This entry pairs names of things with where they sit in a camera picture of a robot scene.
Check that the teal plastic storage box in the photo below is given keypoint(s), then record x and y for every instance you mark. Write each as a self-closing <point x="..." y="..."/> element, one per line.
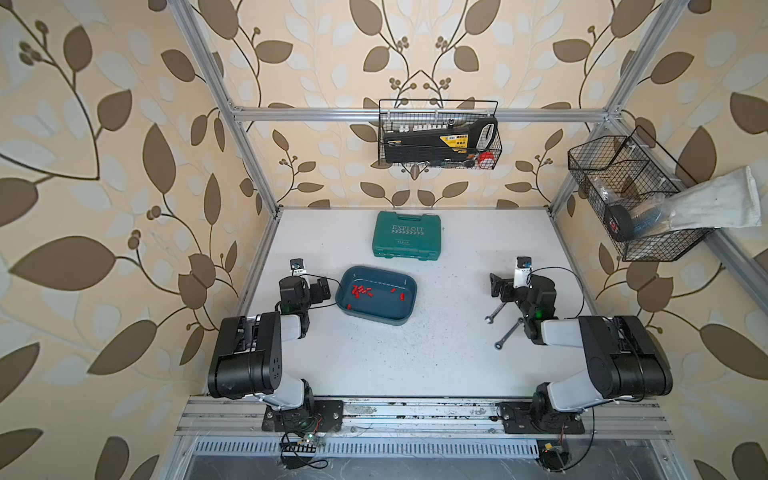
<point x="383" y="307"/>

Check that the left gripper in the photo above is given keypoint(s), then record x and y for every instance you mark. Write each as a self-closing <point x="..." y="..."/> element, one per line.
<point x="321" y="291"/>

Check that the black wire basket right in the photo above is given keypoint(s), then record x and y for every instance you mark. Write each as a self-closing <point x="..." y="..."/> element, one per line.
<point x="620" y="169"/>

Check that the black wire basket back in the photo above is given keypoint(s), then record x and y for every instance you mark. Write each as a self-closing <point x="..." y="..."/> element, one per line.
<point x="411" y="111"/>

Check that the green tool case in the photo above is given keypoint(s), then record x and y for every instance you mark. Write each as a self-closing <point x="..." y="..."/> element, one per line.
<point x="398" y="235"/>

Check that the silver wrench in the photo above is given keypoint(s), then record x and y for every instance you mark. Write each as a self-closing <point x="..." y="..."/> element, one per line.
<point x="490" y="319"/>
<point x="501" y="342"/>

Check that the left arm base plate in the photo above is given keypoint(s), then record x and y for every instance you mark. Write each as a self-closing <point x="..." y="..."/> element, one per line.
<point x="312" y="417"/>

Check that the lower silver wrench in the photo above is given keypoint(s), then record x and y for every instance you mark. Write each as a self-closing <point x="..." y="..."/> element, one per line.
<point x="501" y="342"/>

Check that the red white tape roll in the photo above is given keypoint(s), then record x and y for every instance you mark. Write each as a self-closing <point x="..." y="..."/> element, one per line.
<point x="486" y="160"/>

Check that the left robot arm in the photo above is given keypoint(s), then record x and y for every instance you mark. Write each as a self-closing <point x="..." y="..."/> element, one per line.
<point x="247" y="362"/>

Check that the black tape measure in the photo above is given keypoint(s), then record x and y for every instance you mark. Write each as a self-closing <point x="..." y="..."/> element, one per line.
<point x="619" y="223"/>

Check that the red protection sleeve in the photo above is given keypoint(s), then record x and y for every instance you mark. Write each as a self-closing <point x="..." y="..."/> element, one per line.
<point x="361" y="291"/>

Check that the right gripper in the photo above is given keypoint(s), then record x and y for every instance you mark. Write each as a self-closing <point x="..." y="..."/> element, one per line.
<point x="498" y="286"/>

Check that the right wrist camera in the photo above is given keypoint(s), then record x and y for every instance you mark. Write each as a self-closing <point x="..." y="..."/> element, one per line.
<point x="523" y="271"/>

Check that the black wire basket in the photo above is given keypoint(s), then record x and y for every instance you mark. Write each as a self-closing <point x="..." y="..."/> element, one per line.
<point x="620" y="169"/>
<point x="411" y="111"/>

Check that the upper silver wrench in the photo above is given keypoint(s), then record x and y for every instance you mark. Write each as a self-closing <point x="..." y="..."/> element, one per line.
<point x="490" y="319"/>

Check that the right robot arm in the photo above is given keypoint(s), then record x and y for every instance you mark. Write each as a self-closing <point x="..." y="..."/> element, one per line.
<point x="622" y="362"/>

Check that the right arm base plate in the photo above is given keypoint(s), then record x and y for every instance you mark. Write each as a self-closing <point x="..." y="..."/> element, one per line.
<point x="525" y="418"/>

